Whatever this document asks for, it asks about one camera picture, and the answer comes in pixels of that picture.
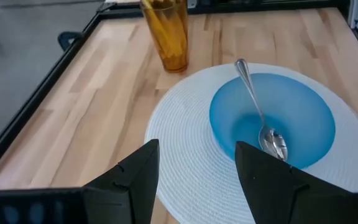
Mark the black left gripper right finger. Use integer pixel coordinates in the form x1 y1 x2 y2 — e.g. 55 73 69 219
234 141 358 224

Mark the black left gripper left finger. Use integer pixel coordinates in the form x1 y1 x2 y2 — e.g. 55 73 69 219
0 139 160 224

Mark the silver metal spoon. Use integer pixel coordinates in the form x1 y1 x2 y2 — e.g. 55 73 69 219
234 58 288 162

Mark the blue translucent bowl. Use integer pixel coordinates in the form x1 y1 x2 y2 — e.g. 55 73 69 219
209 73 336 170

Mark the white round woven placemat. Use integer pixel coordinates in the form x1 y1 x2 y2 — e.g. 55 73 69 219
144 63 358 224

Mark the amber plastic tumbler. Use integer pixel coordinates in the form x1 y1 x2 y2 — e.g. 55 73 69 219
140 0 189 73

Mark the silver aluminium strut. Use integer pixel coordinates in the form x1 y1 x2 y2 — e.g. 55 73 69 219
348 0 358 29

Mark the black aluminium table frame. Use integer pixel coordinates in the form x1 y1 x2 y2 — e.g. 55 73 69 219
0 0 358 184

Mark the black frame handle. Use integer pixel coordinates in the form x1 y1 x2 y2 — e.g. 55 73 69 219
57 30 83 52

